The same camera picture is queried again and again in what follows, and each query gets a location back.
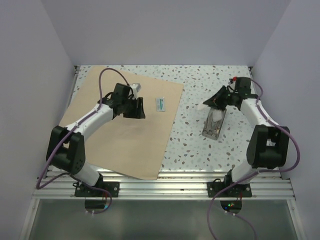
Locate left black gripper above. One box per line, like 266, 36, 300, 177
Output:
121, 96, 145, 119

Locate metal instrument tray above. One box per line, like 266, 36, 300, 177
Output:
201, 108, 227, 141

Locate steel scissors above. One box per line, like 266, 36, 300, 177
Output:
202, 120, 221, 138

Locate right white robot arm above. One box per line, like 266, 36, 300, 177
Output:
202, 76, 290, 197

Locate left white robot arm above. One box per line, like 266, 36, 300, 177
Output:
46, 83, 146, 197

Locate green white packet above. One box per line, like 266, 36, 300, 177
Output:
155, 97, 166, 112

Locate beige cloth mat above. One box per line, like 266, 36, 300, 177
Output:
59, 65, 184, 180

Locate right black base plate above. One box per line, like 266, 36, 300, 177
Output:
206, 178, 253, 198

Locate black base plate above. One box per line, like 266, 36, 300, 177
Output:
72, 174, 120, 198
206, 178, 253, 198

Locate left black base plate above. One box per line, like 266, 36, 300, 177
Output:
72, 174, 120, 198

